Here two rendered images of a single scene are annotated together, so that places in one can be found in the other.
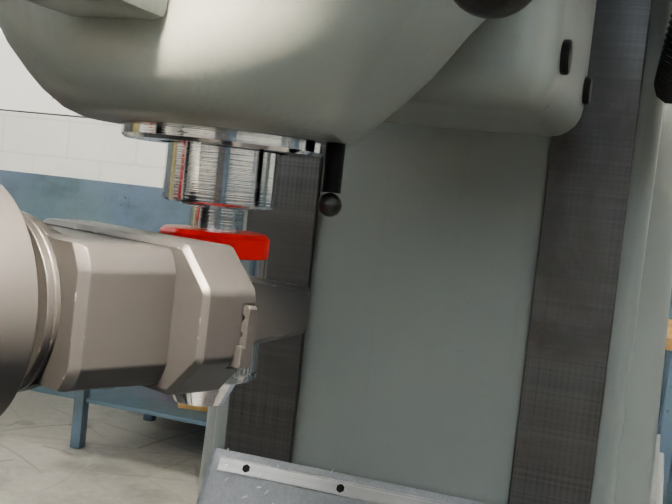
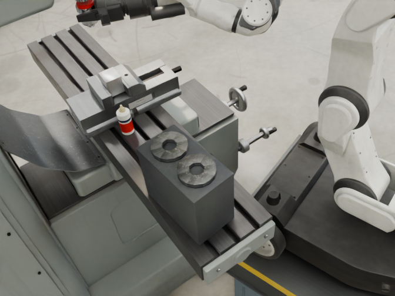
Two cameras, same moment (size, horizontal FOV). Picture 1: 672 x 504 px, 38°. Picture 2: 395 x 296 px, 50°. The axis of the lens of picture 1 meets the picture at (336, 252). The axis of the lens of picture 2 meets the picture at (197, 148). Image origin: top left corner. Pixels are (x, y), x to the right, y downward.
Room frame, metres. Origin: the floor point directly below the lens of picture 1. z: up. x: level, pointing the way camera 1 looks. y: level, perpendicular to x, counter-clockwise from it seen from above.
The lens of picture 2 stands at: (1.07, 0.95, 1.84)
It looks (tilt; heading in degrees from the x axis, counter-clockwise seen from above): 48 degrees down; 220
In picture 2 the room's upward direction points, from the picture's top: 6 degrees counter-clockwise
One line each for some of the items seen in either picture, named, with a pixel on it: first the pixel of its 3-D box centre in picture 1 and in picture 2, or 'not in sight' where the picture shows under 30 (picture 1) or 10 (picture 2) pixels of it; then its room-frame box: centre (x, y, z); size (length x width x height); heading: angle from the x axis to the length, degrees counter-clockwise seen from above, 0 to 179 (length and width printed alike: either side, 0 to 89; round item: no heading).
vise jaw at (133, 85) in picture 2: not in sight; (128, 78); (0.37, 0.11, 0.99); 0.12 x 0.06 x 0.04; 68
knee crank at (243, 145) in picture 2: not in sight; (257, 137); (-0.04, 0.35, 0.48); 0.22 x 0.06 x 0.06; 161
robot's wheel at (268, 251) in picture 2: not in sight; (258, 235); (0.38, 0.61, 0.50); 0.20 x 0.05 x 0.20; 89
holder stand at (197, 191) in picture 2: not in sight; (186, 182); (0.61, 0.52, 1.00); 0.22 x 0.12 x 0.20; 76
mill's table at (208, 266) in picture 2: not in sight; (125, 120); (0.43, 0.11, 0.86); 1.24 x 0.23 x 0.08; 71
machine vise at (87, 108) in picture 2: not in sight; (123, 90); (0.40, 0.10, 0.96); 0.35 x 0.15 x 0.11; 158
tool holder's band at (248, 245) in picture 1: (214, 241); (84, 3); (0.42, 0.05, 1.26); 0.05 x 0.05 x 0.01
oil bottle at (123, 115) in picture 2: not in sight; (124, 118); (0.49, 0.19, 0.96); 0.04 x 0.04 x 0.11
